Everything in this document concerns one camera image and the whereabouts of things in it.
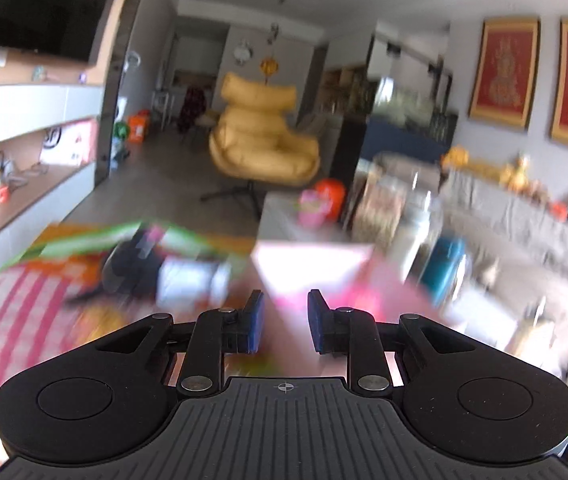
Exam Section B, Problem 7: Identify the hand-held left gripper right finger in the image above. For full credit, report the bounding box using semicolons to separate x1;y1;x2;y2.
307;289;478;396

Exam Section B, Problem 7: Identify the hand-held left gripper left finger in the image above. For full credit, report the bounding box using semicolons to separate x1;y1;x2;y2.
92;289;265;396

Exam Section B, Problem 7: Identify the pink box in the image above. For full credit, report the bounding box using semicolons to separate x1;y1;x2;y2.
250;241;446;377

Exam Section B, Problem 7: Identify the dark object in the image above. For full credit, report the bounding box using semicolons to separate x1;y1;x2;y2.
100;231;233;309

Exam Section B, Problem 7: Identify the pink toy bucket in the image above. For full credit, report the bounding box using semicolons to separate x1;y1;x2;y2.
296;190;335;229

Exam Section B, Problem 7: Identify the white bottle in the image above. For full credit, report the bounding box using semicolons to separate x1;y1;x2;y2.
393;194;441;282

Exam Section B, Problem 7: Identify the large glass jar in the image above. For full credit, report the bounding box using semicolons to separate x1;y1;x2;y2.
350;160;415;250

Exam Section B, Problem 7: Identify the orange round container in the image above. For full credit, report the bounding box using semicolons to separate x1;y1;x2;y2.
313;177;348;224

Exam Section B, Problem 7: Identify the teal bottle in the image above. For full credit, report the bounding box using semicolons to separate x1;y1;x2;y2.
420;236;468;307

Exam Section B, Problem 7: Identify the yellow leather armchair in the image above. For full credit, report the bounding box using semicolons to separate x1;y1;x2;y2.
200;72;321;221

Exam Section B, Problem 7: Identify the green striped packet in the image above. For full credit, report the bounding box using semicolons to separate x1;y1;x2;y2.
38;219;255;267

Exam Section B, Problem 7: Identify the dark blue cabinet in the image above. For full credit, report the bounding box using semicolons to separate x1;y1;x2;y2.
336;115;458;232

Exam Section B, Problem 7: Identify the beige covered sofa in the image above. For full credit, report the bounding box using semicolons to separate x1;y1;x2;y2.
378;152;568;377

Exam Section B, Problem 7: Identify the yellow plush toy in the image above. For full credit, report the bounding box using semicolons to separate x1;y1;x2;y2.
501;154;533;192
441;144;468;169

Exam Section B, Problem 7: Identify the dark patterned blanket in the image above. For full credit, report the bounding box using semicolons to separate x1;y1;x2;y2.
178;87;209;134

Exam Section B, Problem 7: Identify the orange box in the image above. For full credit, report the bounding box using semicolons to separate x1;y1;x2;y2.
127;113;151;144

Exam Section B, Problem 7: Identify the red checkered play mat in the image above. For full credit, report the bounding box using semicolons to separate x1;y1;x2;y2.
0;259;110;412

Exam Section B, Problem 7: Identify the glass fish tank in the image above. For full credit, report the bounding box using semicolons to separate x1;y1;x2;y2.
368;74;460;142

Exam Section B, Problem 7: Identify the white side stool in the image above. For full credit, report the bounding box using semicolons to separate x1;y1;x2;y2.
152;87;175;126

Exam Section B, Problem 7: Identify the orange hanging ornament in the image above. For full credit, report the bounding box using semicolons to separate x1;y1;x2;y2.
259;57;279;87

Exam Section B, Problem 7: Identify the white paper bag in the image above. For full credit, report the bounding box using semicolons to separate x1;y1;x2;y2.
40;118;99;166

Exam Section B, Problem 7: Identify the wooden wall shelf unit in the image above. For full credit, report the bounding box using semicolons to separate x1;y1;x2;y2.
0;42;108;263

